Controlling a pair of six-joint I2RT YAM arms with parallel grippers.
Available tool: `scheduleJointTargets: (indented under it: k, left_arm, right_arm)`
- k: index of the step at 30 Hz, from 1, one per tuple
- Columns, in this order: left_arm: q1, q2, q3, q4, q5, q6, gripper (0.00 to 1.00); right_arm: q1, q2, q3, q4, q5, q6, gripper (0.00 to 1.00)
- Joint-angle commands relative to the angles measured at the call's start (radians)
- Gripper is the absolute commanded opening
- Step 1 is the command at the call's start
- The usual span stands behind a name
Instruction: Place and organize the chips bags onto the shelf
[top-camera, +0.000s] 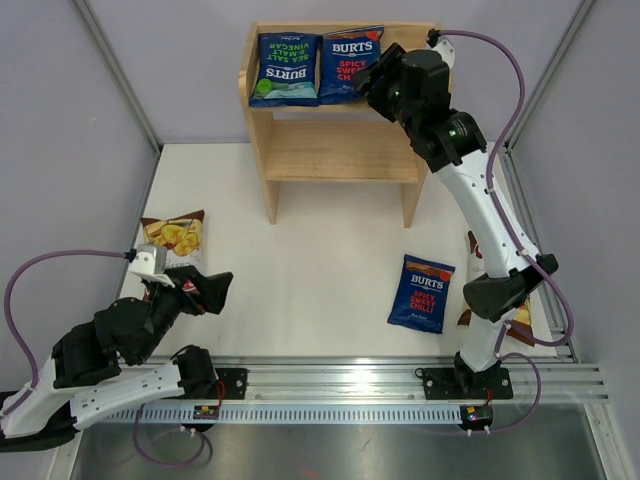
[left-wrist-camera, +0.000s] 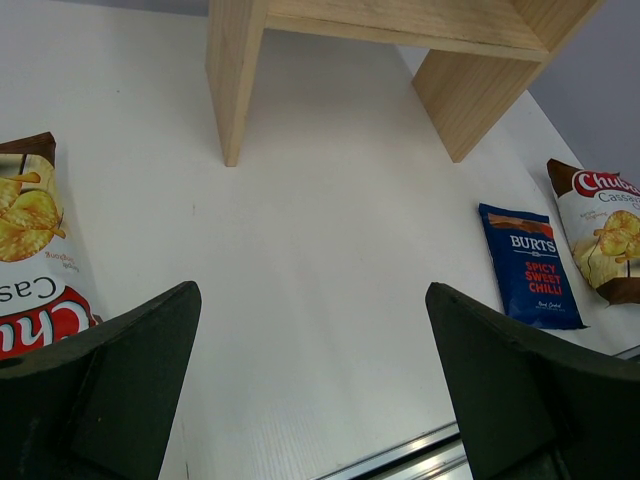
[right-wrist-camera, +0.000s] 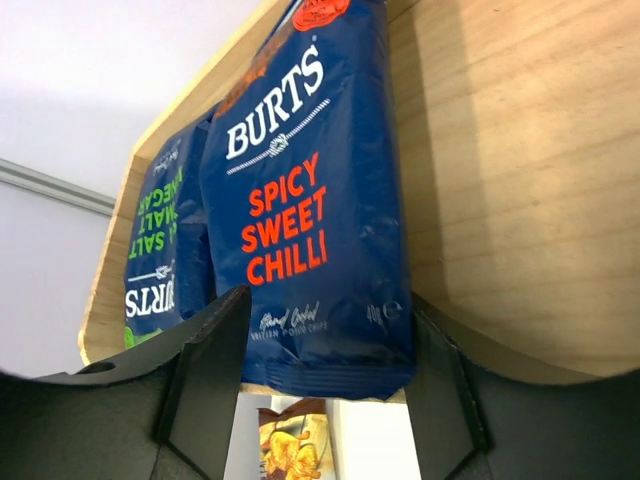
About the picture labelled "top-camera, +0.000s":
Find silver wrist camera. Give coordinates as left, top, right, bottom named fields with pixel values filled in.
left=128, top=244, right=175, bottom=288
left=426, top=29, right=455, bottom=69

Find purple camera cable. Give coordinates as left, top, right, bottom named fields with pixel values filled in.
left=439, top=28, right=574, bottom=351
left=0, top=248, right=134, bottom=416

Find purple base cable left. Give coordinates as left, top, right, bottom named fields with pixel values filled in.
left=132, top=404, right=215, bottom=472

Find grey aluminium frame post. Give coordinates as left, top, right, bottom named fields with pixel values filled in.
left=504, top=0, right=599, bottom=153
left=70, top=0, right=164, bottom=159

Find blue Burts spicy chilli bag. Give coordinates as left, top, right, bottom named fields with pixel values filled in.
left=318, top=25, right=385, bottom=105

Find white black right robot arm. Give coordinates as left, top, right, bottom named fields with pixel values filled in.
left=354, top=43, right=558, bottom=397

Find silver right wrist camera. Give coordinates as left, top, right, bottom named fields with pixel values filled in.
left=426, top=29, right=455, bottom=69

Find grey aluminium frame post left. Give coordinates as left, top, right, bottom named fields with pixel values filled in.
left=70, top=0, right=164, bottom=159

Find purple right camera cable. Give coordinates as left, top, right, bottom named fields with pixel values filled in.
left=439, top=28, right=574, bottom=351

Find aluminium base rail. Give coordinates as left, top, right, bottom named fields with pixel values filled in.
left=106, top=359, right=609, bottom=425

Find wooden two-tier shelf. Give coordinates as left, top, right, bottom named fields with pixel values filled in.
left=238, top=21, right=428, bottom=227

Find brown Chuba cassava chips bag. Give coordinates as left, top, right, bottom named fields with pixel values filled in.
left=140, top=209, right=205, bottom=273

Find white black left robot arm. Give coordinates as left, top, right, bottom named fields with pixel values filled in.
left=1, top=266, right=234, bottom=452

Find blue Burts sea salt bag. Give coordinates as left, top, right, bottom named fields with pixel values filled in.
left=249, top=32, right=321, bottom=108

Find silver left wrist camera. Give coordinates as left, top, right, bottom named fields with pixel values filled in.
left=128, top=244, right=175, bottom=288

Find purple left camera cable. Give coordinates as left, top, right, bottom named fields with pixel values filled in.
left=0, top=248, right=134, bottom=416

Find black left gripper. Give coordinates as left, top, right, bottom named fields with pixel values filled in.
left=133, top=265, right=233, bottom=364

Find grey aluminium frame post right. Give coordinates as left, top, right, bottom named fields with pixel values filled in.
left=504, top=0, right=599, bottom=153

